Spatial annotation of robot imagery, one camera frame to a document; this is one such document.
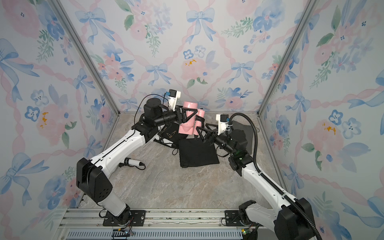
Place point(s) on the pink folding hair dryer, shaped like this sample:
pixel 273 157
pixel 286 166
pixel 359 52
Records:
pixel 195 118

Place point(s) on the black pouch with gold logo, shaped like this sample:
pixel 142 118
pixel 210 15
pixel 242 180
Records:
pixel 169 134

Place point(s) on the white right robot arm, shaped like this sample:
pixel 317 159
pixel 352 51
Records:
pixel 289 218

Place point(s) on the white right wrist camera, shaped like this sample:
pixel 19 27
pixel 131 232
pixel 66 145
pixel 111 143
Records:
pixel 223 123

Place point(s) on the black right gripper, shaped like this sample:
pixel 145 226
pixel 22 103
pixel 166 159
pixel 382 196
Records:
pixel 210 136

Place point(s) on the aluminium corner post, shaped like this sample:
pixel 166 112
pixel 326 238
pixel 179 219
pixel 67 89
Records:
pixel 303 23
pixel 85 56

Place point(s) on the grey fabric drawstring pouch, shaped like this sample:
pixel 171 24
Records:
pixel 246 128

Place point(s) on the aluminium corner post left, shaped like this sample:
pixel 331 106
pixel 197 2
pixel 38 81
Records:
pixel 85 56

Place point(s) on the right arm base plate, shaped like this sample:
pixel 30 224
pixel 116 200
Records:
pixel 237 218

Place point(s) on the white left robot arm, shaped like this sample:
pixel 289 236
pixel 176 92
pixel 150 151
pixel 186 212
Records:
pixel 93 175

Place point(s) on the aluminium corner post right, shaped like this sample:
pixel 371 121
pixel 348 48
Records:
pixel 303 23

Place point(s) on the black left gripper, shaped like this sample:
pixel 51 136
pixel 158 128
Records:
pixel 182 118

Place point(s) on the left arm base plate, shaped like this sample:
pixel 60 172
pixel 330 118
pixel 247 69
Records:
pixel 133 218

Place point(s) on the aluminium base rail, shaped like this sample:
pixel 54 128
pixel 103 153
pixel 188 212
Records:
pixel 160 224

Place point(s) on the plain black drawstring pouch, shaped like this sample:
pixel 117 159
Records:
pixel 195 153

